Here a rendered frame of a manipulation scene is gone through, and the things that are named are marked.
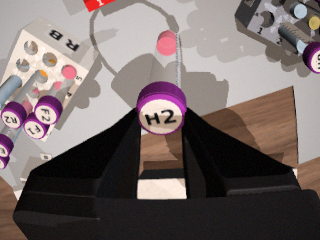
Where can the cream square panel with done button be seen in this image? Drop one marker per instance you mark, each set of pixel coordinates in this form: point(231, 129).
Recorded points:
point(32, 163)

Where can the red tube rack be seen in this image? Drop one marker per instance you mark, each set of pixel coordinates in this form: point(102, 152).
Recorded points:
point(94, 4)

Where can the white tube rack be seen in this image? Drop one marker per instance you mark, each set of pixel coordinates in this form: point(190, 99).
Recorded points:
point(64, 48)

